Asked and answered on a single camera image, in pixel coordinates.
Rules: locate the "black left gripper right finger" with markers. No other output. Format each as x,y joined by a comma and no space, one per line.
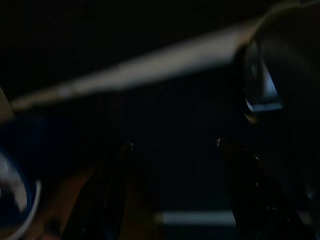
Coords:
252,200

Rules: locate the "blue plastic rubbish bucket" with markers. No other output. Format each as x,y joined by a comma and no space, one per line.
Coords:
15,200

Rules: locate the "short white floor strip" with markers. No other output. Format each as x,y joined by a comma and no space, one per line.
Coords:
195,218

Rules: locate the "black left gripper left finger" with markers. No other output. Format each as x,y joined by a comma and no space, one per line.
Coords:
110,195

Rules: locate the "long white floor strip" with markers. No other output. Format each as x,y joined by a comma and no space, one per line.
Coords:
150,65

